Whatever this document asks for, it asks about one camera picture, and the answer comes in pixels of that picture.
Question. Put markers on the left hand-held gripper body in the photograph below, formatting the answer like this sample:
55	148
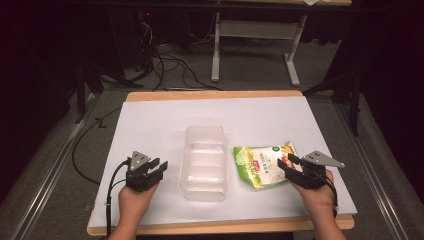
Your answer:
140	176

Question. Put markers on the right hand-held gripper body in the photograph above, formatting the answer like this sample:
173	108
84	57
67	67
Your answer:
313	173

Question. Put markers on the green and white snack bag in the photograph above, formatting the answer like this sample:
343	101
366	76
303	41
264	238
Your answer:
260	166

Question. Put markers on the clear plastic container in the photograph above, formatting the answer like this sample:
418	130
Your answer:
204	166

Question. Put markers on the person's right hand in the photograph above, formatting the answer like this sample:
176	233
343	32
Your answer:
316	196

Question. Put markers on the person's left hand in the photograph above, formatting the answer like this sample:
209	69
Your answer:
135	203

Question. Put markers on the white table cover sheet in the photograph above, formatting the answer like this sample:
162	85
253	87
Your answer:
206	113

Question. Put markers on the black metal stand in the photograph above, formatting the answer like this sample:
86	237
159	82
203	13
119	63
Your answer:
353	96
83	86

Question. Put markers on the wooden table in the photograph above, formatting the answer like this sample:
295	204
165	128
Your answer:
213	94

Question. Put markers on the aluminium floor rail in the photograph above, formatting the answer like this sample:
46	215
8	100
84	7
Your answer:
370	160
50	180

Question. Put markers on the white metal desk frame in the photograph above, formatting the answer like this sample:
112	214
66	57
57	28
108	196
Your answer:
256	30

